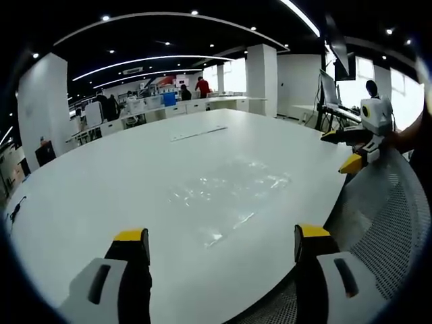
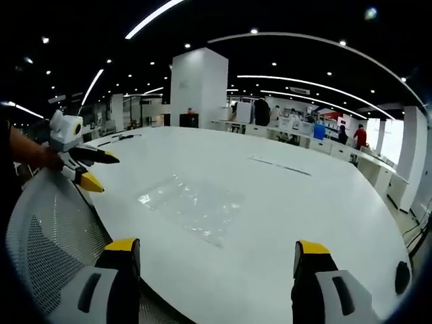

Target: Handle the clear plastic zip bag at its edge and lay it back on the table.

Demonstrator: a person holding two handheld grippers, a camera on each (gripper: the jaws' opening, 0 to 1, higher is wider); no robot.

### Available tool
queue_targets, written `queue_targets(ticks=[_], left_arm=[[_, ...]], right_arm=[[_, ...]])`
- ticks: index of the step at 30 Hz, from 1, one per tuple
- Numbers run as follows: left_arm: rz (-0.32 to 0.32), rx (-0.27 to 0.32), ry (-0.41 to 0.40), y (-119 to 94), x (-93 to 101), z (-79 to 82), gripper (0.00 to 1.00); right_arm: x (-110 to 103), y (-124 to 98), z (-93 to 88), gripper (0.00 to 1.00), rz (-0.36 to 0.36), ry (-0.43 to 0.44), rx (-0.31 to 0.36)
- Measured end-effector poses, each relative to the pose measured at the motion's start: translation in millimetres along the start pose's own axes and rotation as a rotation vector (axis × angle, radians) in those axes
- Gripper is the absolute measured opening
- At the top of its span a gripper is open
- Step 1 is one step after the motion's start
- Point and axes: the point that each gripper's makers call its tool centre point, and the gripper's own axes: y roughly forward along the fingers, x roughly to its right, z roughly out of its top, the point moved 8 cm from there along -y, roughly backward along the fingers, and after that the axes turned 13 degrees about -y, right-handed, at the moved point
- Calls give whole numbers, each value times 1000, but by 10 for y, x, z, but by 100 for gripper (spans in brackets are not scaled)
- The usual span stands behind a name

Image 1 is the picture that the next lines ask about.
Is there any hanging black screen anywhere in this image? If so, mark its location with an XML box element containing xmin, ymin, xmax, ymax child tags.
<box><xmin>324</xmin><ymin>15</ymin><xmax>357</xmax><ymax>82</ymax></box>

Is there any grey mesh chair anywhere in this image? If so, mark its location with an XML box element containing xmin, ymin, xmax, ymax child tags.
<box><xmin>232</xmin><ymin>148</ymin><xmax>432</xmax><ymax>324</ymax></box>

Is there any white flat strip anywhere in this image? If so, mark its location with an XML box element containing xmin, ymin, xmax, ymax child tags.
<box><xmin>169</xmin><ymin>125</ymin><xmax>230</xmax><ymax>142</ymax></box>

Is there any black cable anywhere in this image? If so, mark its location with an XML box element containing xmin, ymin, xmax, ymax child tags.
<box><xmin>7</xmin><ymin>196</ymin><xmax>28</xmax><ymax>224</ymax></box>

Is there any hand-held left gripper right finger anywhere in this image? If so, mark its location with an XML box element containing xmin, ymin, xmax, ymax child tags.
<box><xmin>293</xmin><ymin>223</ymin><xmax>383</xmax><ymax>324</ymax></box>

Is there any desktop monitor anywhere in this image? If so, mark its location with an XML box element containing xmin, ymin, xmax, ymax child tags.
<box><xmin>319</xmin><ymin>68</ymin><xmax>340</xmax><ymax>106</ymax></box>

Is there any clear plastic food packaging bag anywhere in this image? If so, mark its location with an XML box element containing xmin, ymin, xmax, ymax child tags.
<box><xmin>166</xmin><ymin>155</ymin><xmax>294</xmax><ymax>217</ymax></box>
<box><xmin>198</xmin><ymin>211</ymin><xmax>258</xmax><ymax>250</ymax></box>

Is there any white side desk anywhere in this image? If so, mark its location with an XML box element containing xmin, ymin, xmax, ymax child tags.
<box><xmin>290</xmin><ymin>102</ymin><xmax>362</xmax><ymax>133</ymax></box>

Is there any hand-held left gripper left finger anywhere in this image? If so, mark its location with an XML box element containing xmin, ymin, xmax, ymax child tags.
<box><xmin>57</xmin><ymin>228</ymin><xmax>153</xmax><ymax>324</ymax></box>

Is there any long white counter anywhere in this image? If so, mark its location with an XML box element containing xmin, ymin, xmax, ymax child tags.
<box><xmin>65</xmin><ymin>95</ymin><xmax>268</xmax><ymax>144</ymax></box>

